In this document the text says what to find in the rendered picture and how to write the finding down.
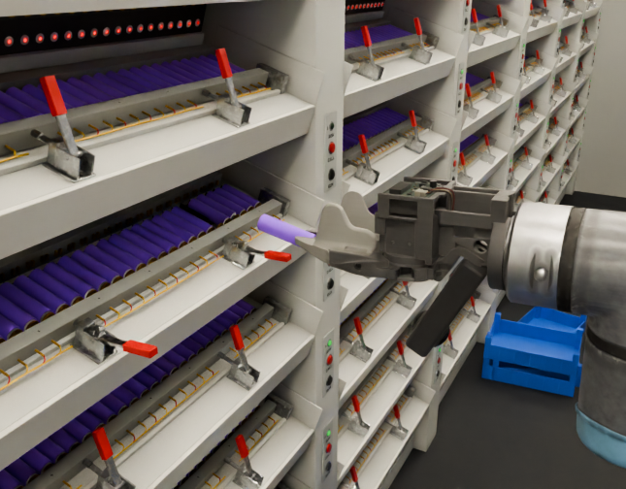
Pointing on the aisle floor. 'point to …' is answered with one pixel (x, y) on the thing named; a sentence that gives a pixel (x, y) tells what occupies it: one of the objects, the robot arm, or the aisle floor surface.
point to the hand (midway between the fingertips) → (312, 244)
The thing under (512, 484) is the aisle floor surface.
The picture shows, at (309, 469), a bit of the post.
